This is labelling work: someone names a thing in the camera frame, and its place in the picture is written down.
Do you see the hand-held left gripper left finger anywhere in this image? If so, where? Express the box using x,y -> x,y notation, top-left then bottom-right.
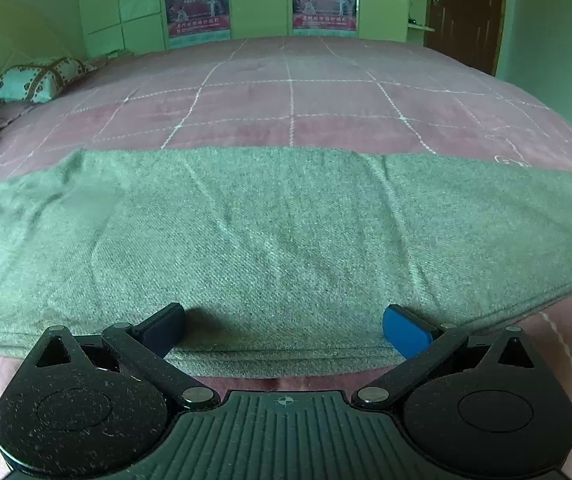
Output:
23,302 -> 217,409

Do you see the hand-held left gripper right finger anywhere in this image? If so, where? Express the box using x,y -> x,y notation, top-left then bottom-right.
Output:
351,304 -> 542,409

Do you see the green towel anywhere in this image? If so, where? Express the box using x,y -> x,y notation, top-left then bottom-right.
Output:
0,146 -> 572,380

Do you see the bed with pink checked sheet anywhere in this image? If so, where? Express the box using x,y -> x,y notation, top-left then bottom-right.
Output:
0,35 -> 572,480

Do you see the white maroon patterned pillow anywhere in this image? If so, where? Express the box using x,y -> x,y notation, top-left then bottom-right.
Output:
0,56 -> 98,104

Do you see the cream headboard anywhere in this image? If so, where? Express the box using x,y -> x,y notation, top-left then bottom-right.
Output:
0,0 -> 87,123

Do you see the brown wooden door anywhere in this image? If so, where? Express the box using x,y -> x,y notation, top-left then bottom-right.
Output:
423,0 -> 509,77

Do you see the green wardrobe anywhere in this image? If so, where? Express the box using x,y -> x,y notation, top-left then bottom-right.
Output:
75,0 -> 437,58

